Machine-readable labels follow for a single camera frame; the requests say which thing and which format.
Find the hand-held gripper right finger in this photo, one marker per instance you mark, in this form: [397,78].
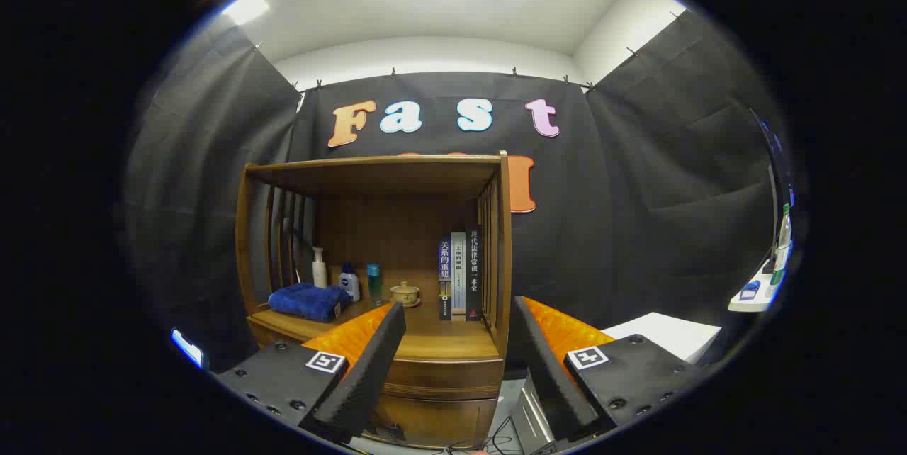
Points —
[549,377]

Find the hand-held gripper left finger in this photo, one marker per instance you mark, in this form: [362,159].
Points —
[361,384]

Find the wooden drawer with black knob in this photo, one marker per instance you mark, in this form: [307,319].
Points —
[446,377]

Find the wooden countertop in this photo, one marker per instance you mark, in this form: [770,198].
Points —
[439,338]

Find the white side cabinet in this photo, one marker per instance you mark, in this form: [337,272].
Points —
[666,334]

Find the wooden cabinet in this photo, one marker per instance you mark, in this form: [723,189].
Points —
[397,221]

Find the computer tower case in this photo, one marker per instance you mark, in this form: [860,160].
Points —
[528,412]

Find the white lotion bottle blue cap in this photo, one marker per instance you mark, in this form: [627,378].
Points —
[350,286]

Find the beige lidded teacup with saucer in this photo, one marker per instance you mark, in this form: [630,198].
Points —
[405,294]

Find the blue towel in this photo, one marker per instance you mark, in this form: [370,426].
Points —
[305,301]

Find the teal bottle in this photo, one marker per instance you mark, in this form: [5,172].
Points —
[374,281]

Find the white pump bottle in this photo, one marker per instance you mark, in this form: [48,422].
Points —
[319,274]

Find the black spine book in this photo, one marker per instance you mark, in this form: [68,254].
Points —
[473,271]

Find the pale spine book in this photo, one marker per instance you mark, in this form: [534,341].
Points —
[458,278]

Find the small blue object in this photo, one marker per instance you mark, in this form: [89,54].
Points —
[749,290]

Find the clear bottle green label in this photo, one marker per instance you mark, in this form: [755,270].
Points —
[784,235]

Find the white wall shelf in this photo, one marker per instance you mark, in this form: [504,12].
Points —
[751,304]

